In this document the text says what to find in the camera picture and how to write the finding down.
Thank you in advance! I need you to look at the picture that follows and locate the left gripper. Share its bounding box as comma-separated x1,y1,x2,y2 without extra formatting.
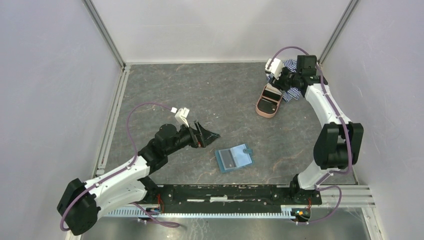
165,120,220,156

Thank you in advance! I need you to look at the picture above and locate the pink card box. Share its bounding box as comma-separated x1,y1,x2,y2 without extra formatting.
255,83,283,119

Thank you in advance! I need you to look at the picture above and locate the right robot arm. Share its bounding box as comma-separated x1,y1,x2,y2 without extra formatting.
265,55,364,204

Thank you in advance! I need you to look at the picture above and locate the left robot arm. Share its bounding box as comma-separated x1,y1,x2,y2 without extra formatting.
56,121,220,236

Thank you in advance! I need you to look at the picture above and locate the striped blue white cloth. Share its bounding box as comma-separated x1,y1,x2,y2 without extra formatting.
265,55,317,102

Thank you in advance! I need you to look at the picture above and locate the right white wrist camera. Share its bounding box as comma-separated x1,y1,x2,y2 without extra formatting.
264,58,285,79

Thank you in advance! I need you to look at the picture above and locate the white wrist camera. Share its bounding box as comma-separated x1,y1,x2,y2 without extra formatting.
264,58,285,79
170,107,190,127

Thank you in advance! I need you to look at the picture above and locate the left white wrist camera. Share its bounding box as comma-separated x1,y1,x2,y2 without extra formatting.
170,107,190,127

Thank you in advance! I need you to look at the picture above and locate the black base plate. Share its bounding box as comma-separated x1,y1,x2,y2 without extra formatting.
138,184,323,214

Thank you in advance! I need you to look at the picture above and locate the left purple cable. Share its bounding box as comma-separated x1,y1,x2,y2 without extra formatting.
59,101,181,232

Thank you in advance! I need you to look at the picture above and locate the purple cable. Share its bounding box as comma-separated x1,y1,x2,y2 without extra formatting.
59,101,181,232
270,45,354,226

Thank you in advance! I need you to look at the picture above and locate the light blue cable duct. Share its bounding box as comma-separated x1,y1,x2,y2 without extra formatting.
105,206,295,220

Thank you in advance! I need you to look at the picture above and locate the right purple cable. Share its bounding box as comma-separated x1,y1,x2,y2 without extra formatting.
270,45,354,226

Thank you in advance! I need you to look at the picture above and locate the aluminium frame rail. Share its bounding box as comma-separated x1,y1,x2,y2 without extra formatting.
75,184,376,208

